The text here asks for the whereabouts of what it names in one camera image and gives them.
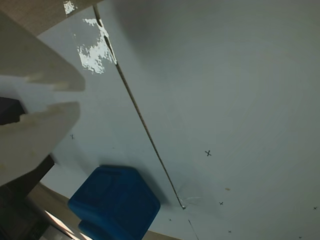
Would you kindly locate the clear tape strip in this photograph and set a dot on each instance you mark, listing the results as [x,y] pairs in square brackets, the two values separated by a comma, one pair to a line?
[197,200]
[93,50]
[70,7]

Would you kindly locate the blue rubber cube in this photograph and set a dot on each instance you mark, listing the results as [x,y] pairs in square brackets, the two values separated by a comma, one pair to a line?
[117,200]

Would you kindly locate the white paper sheet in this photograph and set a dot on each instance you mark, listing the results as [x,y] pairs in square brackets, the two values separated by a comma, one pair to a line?
[225,100]
[107,120]

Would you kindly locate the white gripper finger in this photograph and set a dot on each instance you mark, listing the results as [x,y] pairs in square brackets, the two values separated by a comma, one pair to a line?
[37,62]
[37,140]

